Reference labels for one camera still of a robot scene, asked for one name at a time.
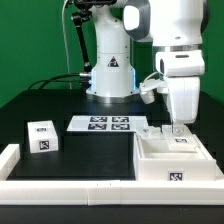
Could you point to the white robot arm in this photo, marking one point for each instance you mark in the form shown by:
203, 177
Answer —
173, 27

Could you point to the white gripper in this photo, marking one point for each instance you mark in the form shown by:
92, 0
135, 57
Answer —
180, 71

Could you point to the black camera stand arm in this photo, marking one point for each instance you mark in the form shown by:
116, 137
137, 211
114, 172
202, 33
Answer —
81, 33

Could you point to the white cabinet door panel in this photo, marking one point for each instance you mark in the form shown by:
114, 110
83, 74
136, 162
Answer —
149, 133

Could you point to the white left fence bar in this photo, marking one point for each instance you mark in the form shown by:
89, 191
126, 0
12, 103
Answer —
8, 160

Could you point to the white right fence bar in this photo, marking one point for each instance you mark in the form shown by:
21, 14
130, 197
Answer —
219, 175

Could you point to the white front fence bar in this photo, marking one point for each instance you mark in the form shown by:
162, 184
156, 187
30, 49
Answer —
111, 193

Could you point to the small white cabinet top box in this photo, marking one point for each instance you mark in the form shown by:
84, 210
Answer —
42, 137

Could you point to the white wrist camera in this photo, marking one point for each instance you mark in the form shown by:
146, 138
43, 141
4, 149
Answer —
147, 87

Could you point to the white fence bar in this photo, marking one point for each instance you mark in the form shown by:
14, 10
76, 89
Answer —
111, 193
8, 160
219, 175

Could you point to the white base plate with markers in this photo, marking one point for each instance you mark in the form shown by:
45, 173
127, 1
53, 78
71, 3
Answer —
107, 123

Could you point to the white cabinet body box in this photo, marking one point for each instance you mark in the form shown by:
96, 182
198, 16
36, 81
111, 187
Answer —
153, 161

